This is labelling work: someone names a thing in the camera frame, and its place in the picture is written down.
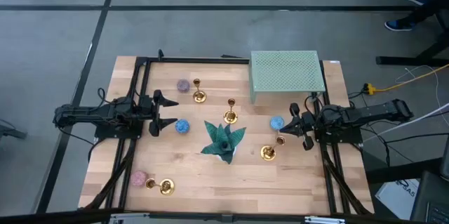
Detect green artificial snake plant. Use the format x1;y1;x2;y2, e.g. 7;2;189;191
200;120;247;164

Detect short gold candle holder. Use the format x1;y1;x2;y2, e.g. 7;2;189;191
192;78;208;105

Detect black cable bundle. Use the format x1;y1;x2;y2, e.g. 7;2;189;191
322;143;373;216
83;138;138;211

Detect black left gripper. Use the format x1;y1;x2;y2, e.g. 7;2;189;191
142;89;180;138

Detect white round plant pot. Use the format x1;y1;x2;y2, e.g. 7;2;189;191
215;146;239;164

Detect black crossbar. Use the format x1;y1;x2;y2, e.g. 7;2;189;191
0;209;449;224

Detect light blue patterned candle tin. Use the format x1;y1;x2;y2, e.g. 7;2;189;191
269;115;286;131

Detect silver metal bracket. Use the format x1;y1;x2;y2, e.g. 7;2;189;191
304;216;347;224
109;212;150;224

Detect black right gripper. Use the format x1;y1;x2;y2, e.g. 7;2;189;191
279;103;317;152

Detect medium gold candle holder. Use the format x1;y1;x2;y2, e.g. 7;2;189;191
223;98;239;125

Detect black laptop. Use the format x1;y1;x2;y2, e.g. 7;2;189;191
409;171;449;224

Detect person's leg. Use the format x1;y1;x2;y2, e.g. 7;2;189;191
403;0;449;25

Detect thick white floor cable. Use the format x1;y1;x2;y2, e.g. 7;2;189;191
363;103;449;143

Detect white printed box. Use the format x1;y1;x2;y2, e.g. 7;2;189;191
374;178;421;220

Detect grey stand foot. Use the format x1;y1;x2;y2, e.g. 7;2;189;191
0;118;28;140

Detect black floor cable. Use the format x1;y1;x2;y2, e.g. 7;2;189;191
350;121;449;169

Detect black desk leg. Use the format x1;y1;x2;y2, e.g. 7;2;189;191
375;6;449;67
364;157;443;185

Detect green perforated metal shelf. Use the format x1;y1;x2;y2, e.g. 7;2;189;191
248;50;326;105

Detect tall gold candle holder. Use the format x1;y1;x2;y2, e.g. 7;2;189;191
145;178;175;197
260;136;286;162

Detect black aluminium table frame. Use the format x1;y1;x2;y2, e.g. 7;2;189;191
79;48;375;218

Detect yellow extension cable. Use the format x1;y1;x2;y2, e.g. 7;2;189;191
363;62;449;95

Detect purple patterned candle tin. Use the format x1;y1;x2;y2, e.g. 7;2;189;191
175;78;192;94

